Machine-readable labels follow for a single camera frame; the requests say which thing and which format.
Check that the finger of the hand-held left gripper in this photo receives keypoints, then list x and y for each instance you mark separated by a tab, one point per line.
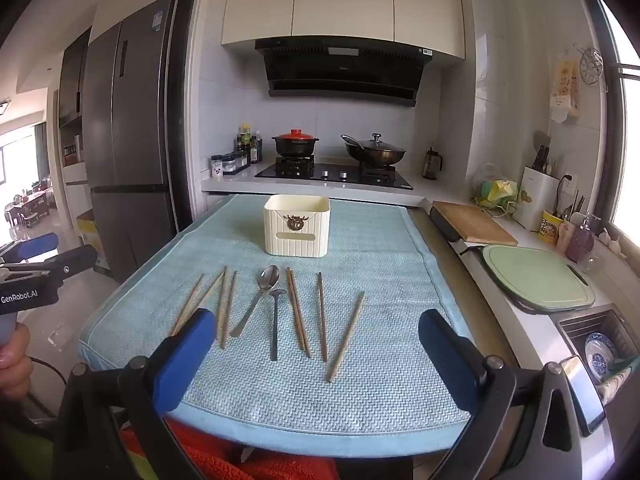
72	262
37	246

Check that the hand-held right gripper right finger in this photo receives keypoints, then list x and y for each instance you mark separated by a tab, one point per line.
450	355

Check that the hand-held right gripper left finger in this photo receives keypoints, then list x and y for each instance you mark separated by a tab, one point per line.
185	355

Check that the wooden chopstick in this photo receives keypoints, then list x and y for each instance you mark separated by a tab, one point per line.
192	294
210	291
346	337
301	317
229	310
221	305
295	307

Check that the wooden spoon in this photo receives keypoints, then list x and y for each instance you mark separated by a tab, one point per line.
274	330

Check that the large metal spoon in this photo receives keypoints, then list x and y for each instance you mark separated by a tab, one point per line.
268	277

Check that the dark brown chopstick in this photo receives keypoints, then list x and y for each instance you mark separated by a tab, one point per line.
321	317

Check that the cream ribbed utensil holder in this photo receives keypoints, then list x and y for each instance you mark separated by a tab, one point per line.
280	235

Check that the person's left hand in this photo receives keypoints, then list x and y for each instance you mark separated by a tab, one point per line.
14	362

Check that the yellow printed cardboard box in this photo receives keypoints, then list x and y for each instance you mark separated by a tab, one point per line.
90	240

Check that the wooden furniture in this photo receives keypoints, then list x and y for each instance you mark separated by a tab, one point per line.
25	210

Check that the light blue woven mat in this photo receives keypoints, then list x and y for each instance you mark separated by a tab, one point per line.
380	310

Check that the red towel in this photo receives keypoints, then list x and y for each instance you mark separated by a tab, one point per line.
215	455

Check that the green cutting board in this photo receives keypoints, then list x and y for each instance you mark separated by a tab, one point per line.
535	275

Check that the black tray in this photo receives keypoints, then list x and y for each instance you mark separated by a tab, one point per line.
447	232

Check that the steel sink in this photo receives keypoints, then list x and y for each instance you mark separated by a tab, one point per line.
575	330

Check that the wooden cutting board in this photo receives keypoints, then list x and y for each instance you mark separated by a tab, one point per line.
475	225

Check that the smartphone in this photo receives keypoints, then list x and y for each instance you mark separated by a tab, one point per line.
580	395

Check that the grey steel refrigerator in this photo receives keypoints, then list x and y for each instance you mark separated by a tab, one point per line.
135	135

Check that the blue patterned plate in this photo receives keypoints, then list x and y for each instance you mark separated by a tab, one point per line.
600	355

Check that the green garment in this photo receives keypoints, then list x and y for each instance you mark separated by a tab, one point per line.
20	452

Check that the yellow printed cup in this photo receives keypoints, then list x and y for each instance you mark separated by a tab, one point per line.
550	227

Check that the white green dishcloth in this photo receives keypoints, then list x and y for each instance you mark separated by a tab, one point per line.
617	380

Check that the yellow and green rags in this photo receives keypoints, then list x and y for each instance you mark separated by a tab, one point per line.
495	190

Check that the white labelled spice jar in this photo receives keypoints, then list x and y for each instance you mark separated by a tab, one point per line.
216	167

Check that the purple soap dispenser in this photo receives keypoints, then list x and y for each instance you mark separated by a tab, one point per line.
580	240

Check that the white knife block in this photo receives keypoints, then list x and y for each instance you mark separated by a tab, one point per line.
535	200

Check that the glass press pot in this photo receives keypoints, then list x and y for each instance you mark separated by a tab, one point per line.
431	164

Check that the white ceramic figurines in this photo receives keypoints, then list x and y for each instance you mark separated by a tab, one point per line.
612	244

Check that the yellow capped sauce bottle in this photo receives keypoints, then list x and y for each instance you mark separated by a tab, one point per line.
244	136

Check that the dark sauce bottle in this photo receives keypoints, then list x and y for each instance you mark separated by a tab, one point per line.
256	149

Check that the dark wok with glass lid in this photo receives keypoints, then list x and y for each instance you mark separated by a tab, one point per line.
375	152

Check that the black glass gas hob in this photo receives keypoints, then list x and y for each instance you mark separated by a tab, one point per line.
330	174

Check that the black clay pot red lid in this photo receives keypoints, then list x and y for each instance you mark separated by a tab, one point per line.
295	146

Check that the beige printed oven mitt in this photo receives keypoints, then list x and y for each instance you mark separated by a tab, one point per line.
565	90

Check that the window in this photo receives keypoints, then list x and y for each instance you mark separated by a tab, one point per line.
622	110

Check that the black range hood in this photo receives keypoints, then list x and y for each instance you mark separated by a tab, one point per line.
345	67

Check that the dark wall cupboard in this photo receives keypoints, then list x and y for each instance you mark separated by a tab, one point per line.
72	100

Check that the wall socket with plug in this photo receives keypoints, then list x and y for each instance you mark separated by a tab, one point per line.
567	182

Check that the white wall cabinet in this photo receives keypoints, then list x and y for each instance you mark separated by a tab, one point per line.
345	0

